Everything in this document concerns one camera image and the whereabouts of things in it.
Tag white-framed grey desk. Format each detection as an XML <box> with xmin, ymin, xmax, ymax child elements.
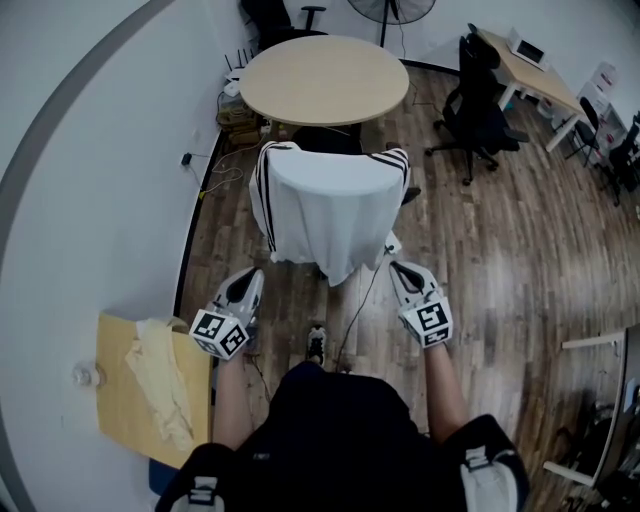
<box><xmin>542</xmin><ymin>327</ymin><xmax>640</xmax><ymax>489</ymax></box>

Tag pale yellow cloth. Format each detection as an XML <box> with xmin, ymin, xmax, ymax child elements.
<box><xmin>124</xmin><ymin>317</ymin><xmax>196</xmax><ymax>454</ymax></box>

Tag person's shoulder strap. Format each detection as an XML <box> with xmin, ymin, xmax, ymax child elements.
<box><xmin>458</xmin><ymin>447</ymin><xmax>519</xmax><ymax>512</ymax></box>
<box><xmin>174</xmin><ymin>474</ymin><xmax>221</xmax><ymax>512</ymax></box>

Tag black armrest office chair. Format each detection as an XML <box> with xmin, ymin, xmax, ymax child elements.
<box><xmin>239</xmin><ymin>0</ymin><xmax>329</xmax><ymax>51</ymax></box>

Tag black high-back office chair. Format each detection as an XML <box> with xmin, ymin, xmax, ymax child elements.
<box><xmin>424</xmin><ymin>35</ymin><xmax>530</xmax><ymax>187</ymax></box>

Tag small wooden side table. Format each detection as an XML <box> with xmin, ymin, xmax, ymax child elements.
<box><xmin>97</xmin><ymin>310</ymin><xmax>214</xmax><ymax>470</ymax></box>

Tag white storage boxes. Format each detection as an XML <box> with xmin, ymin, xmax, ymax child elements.
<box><xmin>577</xmin><ymin>60</ymin><xmax>626</xmax><ymax>146</ymax></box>

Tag black standing fan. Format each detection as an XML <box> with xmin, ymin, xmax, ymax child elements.
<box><xmin>347</xmin><ymin>0</ymin><xmax>434</xmax><ymax>49</ymax></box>

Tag clear plastic bottle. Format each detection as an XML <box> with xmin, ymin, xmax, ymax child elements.
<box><xmin>72</xmin><ymin>363</ymin><xmax>109</xmax><ymax>387</ymax></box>

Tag yellow floor cable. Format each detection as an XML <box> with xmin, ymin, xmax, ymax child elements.
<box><xmin>198</xmin><ymin>149</ymin><xmax>244</xmax><ymax>199</ymax></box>

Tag black floor cable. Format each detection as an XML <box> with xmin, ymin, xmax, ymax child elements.
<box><xmin>334</xmin><ymin>254</ymin><xmax>389</xmax><ymax>371</ymax></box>

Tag person's right shoulder strap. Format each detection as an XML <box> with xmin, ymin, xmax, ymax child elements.
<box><xmin>458</xmin><ymin>447</ymin><xmax>519</xmax><ymax>512</ymax></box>

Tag brown cardboard box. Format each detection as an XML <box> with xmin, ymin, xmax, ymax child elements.
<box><xmin>217</xmin><ymin>94</ymin><xmax>266</xmax><ymax>146</ymax></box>

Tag white router with antennas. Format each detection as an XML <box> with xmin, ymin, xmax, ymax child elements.
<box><xmin>223</xmin><ymin>48</ymin><xmax>251</xmax><ymax>97</ymax></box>

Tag person's left shoulder strap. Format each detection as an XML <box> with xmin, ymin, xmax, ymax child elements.
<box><xmin>174</xmin><ymin>474</ymin><xmax>221</xmax><ymax>512</ymax></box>

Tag person's left forearm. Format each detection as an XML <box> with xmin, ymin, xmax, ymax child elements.
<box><xmin>212</xmin><ymin>349</ymin><xmax>261</xmax><ymax>451</ymax></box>

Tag blue stool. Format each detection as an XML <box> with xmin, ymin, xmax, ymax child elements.
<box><xmin>148</xmin><ymin>457</ymin><xmax>184</xmax><ymax>497</ymax></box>

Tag black mesh office chair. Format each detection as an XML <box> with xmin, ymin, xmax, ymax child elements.
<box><xmin>292</xmin><ymin>127</ymin><xmax>422</xmax><ymax>206</ymax></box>

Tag person's left shoe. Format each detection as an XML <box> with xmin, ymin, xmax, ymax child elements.
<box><xmin>304</xmin><ymin>324</ymin><xmax>326</xmax><ymax>364</ymax></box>

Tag white microwave oven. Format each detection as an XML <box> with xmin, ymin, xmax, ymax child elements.
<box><xmin>505</xmin><ymin>27</ymin><xmax>549</xmax><ymax>69</ymax></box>

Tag person's black clothing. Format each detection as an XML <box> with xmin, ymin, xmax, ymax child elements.
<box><xmin>157</xmin><ymin>360</ymin><xmax>531</xmax><ymax>512</ymax></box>

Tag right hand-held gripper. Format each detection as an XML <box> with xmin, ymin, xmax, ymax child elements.
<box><xmin>389</xmin><ymin>260</ymin><xmax>454</xmax><ymax>351</ymax></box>

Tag person's right forearm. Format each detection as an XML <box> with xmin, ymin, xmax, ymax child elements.
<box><xmin>423</xmin><ymin>344</ymin><xmax>464</xmax><ymax>446</ymax></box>

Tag round wooden table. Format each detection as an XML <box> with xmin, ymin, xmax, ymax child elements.
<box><xmin>240</xmin><ymin>34</ymin><xmax>410</xmax><ymax>127</ymax></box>

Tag black swivel chair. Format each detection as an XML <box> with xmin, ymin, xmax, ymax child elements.
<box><xmin>607</xmin><ymin>114</ymin><xmax>640</xmax><ymax>206</ymax></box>

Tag rectangular wooden white-legged desk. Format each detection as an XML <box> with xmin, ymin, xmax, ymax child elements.
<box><xmin>477</xmin><ymin>28</ymin><xmax>591</xmax><ymax>153</ymax></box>

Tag black folding chair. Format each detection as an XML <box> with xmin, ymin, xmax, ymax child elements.
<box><xmin>564</xmin><ymin>96</ymin><xmax>601</xmax><ymax>169</ymax></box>

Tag white shirt with black stripes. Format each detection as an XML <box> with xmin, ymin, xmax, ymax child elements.
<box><xmin>248</xmin><ymin>141</ymin><xmax>412</xmax><ymax>287</ymax></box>

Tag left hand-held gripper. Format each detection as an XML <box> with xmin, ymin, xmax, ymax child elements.
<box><xmin>189</xmin><ymin>267</ymin><xmax>265</xmax><ymax>361</ymax></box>

